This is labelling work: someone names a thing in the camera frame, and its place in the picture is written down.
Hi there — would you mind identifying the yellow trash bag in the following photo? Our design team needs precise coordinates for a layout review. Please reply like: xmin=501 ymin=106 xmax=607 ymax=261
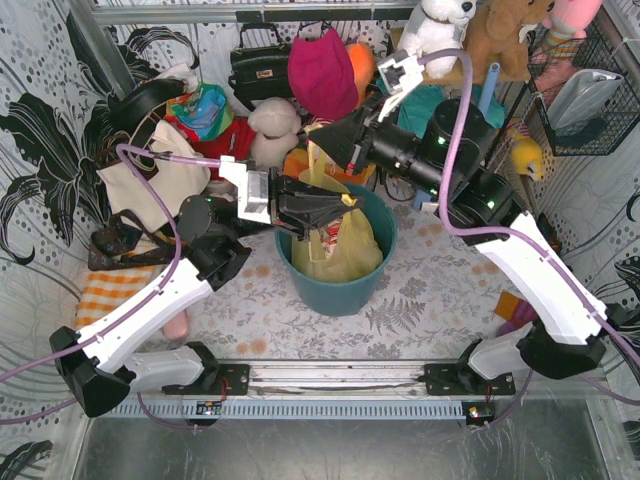
xmin=290 ymin=139 xmax=385 ymax=284

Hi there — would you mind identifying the teal trash bin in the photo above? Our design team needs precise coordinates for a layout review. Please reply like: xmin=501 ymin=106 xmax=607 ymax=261
xmin=275 ymin=183 xmax=397 ymax=317

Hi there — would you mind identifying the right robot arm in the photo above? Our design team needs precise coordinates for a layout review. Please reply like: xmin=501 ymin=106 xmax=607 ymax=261
xmin=309 ymin=98 xmax=624 ymax=382

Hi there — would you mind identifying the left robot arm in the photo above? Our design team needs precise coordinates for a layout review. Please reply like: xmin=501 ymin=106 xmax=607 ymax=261
xmin=50 ymin=157 xmax=364 ymax=418

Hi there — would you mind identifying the rainbow striped bag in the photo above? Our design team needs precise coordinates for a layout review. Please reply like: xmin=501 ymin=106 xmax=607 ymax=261
xmin=283 ymin=148 xmax=375 ymax=185

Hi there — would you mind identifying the magenta fabric bag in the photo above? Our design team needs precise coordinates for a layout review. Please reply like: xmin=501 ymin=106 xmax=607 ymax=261
xmin=288 ymin=27 xmax=359 ymax=120

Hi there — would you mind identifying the cream canvas tote bag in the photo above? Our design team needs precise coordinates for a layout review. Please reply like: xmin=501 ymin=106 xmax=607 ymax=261
xmin=98 ymin=104 xmax=211 ymax=232

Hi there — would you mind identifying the teal folded cloth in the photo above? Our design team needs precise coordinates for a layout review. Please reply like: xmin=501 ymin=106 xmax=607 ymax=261
xmin=396 ymin=85 xmax=506 ymax=137

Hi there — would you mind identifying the orange plush toy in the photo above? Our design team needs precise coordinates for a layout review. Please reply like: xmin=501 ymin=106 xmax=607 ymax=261
xmin=346 ymin=42 xmax=376 ymax=104

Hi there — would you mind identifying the white sheep plush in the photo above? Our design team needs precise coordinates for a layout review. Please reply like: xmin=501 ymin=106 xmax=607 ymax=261
xmin=248 ymin=97 xmax=301 ymax=170

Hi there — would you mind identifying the red cloth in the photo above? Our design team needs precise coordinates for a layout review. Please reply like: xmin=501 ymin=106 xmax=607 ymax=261
xmin=173 ymin=117 xmax=256 ymax=161

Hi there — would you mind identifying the wooden shelf rack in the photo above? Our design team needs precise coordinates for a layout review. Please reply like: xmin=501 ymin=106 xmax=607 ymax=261
xmin=377 ymin=27 xmax=536 ymax=166

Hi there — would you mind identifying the black leather handbag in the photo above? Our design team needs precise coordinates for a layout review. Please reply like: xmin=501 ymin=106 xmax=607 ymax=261
xmin=228 ymin=23 xmax=294 ymax=112

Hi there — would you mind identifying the white dog plush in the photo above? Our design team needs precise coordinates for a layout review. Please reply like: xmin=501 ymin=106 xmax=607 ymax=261
xmin=396 ymin=0 xmax=477 ymax=57

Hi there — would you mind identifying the colourful printed cloth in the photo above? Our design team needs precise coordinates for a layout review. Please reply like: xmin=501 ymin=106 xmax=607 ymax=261
xmin=164 ymin=83 xmax=234 ymax=143

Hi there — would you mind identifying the blue floor mop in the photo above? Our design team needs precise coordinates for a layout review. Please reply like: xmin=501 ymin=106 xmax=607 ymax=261
xmin=477 ymin=62 xmax=501 ymax=116

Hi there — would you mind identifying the brown teddy bear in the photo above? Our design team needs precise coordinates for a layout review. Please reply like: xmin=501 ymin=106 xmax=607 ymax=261
xmin=464 ymin=0 xmax=555 ymax=84

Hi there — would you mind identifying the yellow duck plush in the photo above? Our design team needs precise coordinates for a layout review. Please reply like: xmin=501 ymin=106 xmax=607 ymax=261
xmin=506 ymin=122 xmax=543 ymax=181

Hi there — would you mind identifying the pink cylinder bottle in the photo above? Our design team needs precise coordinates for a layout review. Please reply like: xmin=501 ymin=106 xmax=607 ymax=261
xmin=162 ymin=310 xmax=190 ymax=341

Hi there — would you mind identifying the brown patterned shoe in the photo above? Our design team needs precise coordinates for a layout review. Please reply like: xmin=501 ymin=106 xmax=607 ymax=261
xmin=88 ymin=209 xmax=176 ymax=271

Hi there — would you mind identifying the orange checkered towel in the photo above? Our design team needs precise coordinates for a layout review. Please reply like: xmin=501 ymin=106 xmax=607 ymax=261
xmin=74 ymin=266 xmax=157 ymax=329

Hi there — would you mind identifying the silver foil pouch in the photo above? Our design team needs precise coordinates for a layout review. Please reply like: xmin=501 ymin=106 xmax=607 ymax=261
xmin=547 ymin=69 xmax=625 ymax=131

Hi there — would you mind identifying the pink plush toy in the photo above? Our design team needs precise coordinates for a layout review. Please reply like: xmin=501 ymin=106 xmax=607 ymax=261
xmin=541 ymin=0 xmax=602 ymax=59

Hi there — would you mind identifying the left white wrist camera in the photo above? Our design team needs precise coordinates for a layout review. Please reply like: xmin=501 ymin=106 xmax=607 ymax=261
xmin=219 ymin=156 xmax=279 ymax=225

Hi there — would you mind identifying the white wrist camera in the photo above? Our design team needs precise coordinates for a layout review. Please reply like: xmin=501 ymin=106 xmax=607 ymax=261
xmin=219 ymin=156 xmax=279 ymax=225
xmin=378 ymin=50 xmax=424 ymax=122

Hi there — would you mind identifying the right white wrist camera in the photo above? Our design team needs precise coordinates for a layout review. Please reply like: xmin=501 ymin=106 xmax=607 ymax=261
xmin=378 ymin=50 xmax=424 ymax=122

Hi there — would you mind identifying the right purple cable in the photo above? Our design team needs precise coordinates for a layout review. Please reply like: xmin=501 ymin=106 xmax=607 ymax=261
xmin=417 ymin=48 xmax=640 ymax=431

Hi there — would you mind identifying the purple cable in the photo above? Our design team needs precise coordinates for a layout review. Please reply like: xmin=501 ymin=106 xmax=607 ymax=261
xmin=417 ymin=48 xmax=640 ymax=431
xmin=0 ymin=143 xmax=224 ymax=432

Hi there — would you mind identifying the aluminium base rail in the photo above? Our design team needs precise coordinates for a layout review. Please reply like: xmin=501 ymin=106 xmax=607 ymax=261
xmin=129 ymin=357 xmax=609 ymax=401

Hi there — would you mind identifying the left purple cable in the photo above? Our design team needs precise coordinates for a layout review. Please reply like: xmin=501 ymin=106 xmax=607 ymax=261
xmin=0 ymin=143 xmax=224 ymax=432

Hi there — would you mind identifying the black wire basket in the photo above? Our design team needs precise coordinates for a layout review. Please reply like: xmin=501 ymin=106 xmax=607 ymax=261
xmin=528 ymin=24 xmax=639 ymax=157

